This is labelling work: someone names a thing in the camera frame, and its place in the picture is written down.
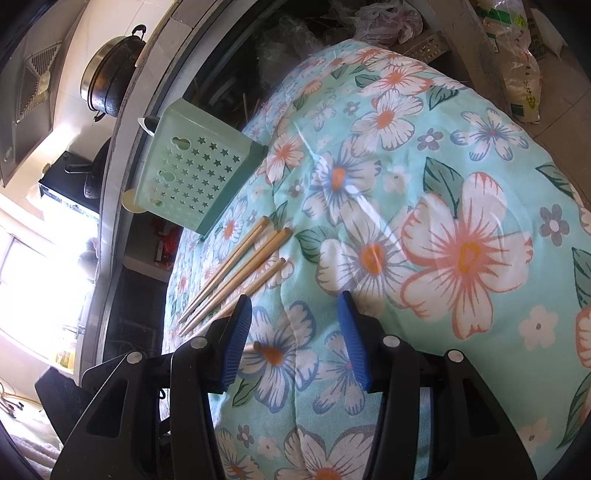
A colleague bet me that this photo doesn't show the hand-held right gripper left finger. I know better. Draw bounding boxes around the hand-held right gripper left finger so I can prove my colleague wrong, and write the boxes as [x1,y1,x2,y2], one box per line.
[51,293,254,480]

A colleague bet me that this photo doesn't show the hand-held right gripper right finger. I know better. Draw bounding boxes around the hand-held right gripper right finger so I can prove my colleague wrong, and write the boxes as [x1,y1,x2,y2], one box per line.
[336,291,539,480]

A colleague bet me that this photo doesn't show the cream plastic spoon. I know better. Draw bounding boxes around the cream plastic spoon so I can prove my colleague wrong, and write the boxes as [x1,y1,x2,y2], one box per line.
[122,188,148,214]

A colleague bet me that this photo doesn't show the green star-cutout utensil holder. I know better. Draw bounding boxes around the green star-cutout utensil holder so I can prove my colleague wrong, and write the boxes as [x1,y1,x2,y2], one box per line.
[139,99,269,241]

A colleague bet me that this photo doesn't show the red snack packets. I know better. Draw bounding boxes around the red snack packets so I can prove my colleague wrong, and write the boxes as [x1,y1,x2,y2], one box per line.
[154,217,178,264]

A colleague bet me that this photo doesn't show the floral turquoise blanket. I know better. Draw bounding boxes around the floral turquoise blanket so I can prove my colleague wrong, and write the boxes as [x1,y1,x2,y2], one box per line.
[159,39,591,480]

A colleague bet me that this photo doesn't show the black wok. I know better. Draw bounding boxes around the black wok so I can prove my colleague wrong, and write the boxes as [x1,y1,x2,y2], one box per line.
[65,136,112,199]

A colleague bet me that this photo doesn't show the black appliance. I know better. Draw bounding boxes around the black appliance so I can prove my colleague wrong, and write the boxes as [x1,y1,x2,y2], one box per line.
[39,152,100,214]

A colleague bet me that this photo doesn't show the black cooking pot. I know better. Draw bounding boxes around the black cooking pot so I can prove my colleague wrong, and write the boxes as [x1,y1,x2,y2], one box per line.
[81,25,146,121]

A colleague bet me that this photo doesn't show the rice bag in clear plastic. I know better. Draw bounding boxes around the rice bag in clear plastic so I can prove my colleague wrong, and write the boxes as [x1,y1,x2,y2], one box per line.
[480,0,543,125]

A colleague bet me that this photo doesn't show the range hood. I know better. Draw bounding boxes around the range hood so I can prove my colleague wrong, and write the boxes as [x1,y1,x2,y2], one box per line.
[0,41,63,185]

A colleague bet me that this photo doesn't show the purple plastic bag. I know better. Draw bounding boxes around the purple plastic bag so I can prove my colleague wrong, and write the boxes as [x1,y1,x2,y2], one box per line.
[355,0,423,44]

